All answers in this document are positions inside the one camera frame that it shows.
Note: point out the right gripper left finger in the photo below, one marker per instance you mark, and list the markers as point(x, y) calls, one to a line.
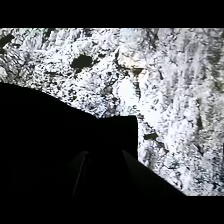
point(71, 183)

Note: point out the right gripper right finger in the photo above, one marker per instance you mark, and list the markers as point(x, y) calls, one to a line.
point(143, 183)

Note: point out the black garment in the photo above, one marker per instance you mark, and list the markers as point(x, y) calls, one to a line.
point(50, 126)

